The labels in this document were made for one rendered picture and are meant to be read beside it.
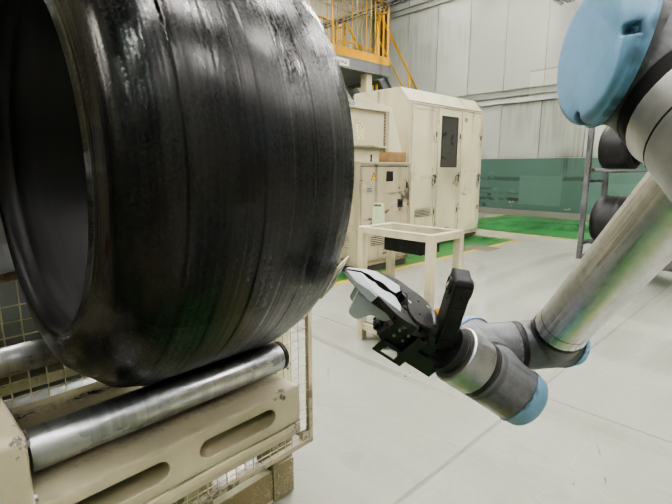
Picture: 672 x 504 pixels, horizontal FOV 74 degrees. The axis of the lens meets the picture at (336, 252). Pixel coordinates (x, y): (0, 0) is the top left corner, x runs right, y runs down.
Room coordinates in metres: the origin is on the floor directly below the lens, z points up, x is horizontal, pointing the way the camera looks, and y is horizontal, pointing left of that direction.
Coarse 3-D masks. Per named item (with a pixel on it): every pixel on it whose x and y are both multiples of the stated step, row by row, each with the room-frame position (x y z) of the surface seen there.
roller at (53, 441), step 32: (256, 352) 0.62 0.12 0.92; (160, 384) 0.52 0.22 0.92; (192, 384) 0.53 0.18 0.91; (224, 384) 0.56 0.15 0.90; (64, 416) 0.45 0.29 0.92; (96, 416) 0.45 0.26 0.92; (128, 416) 0.47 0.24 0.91; (160, 416) 0.50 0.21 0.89; (32, 448) 0.40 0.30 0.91; (64, 448) 0.42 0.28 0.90
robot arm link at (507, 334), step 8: (464, 320) 0.80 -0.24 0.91; (472, 320) 0.80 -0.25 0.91; (480, 320) 0.80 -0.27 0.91; (472, 328) 0.77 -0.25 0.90; (480, 328) 0.76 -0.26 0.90; (488, 328) 0.76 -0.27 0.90; (496, 328) 0.76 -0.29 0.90; (504, 328) 0.76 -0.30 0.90; (512, 328) 0.76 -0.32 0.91; (488, 336) 0.73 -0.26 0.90; (496, 336) 0.74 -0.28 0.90; (504, 336) 0.75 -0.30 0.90; (512, 336) 0.75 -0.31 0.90; (520, 336) 0.75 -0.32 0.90; (496, 344) 0.71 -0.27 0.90; (504, 344) 0.72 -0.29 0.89; (512, 344) 0.74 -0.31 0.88; (520, 344) 0.74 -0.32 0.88; (520, 352) 0.74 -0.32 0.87; (520, 360) 0.74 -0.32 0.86
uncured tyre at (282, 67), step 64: (0, 0) 0.60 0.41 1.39; (64, 0) 0.44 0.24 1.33; (128, 0) 0.41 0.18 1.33; (192, 0) 0.44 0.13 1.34; (256, 0) 0.51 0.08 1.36; (0, 64) 0.67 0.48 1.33; (64, 64) 0.80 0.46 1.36; (128, 64) 0.40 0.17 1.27; (192, 64) 0.41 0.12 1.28; (256, 64) 0.46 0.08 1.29; (320, 64) 0.53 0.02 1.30; (0, 128) 0.71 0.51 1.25; (64, 128) 0.83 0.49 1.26; (128, 128) 0.39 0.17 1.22; (192, 128) 0.40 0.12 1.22; (256, 128) 0.44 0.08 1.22; (320, 128) 0.51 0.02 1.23; (0, 192) 0.70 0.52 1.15; (64, 192) 0.83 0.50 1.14; (128, 192) 0.39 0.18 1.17; (192, 192) 0.40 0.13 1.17; (256, 192) 0.44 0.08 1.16; (320, 192) 0.50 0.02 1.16; (64, 256) 0.78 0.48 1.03; (128, 256) 0.40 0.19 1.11; (192, 256) 0.41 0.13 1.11; (256, 256) 0.45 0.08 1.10; (320, 256) 0.53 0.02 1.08; (64, 320) 0.58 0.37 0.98; (128, 320) 0.42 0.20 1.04; (192, 320) 0.43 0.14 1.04; (256, 320) 0.51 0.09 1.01; (128, 384) 0.50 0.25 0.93
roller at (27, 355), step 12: (0, 348) 0.63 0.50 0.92; (12, 348) 0.64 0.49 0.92; (24, 348) 0.64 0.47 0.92; (36, 348) 0.65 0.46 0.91; (48, 348) 0.66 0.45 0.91; (0, 360) 0.61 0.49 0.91; (12, 360) 0.62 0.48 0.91; (24, 360) 0.63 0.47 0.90; (36, 360) 0.64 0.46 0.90; (48, 360) 0.66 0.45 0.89; (0, 372) 0.61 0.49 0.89; (12, 372) 0.62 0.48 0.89
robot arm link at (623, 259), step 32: (640, 192) 0.53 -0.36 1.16; (608, 224) 0.59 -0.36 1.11; (640, 224) 0.53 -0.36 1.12; (608, 256) 0.58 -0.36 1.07; (640, 256) 0.54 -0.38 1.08; (576, 288) 0.64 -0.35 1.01; (608, 288) 0.59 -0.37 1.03; (640, 288) 0.59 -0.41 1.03; (544, 320) 0.72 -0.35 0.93; (576, 320) 0.66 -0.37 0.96; (608, 320) 0.65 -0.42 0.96; (544, 352) 0.74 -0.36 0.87; (576, 352) 0.72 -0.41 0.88
